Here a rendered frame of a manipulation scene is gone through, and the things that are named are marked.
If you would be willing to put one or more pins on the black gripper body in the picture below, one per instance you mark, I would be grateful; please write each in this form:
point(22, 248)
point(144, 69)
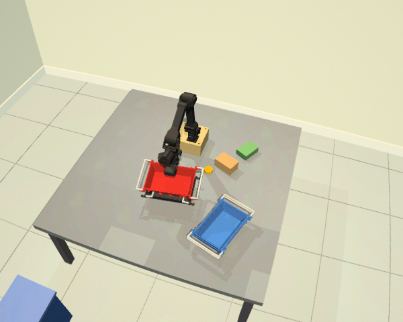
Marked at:
point(171, 169)

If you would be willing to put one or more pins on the green rectangular block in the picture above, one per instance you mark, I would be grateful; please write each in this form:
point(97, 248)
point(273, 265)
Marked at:
point(247, 150)

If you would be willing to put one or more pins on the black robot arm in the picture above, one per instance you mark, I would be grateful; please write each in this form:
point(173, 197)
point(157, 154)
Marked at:
point(172, 138)

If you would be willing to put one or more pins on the yellow cylinder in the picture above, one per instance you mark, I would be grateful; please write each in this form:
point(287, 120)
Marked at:
point(208, 169)

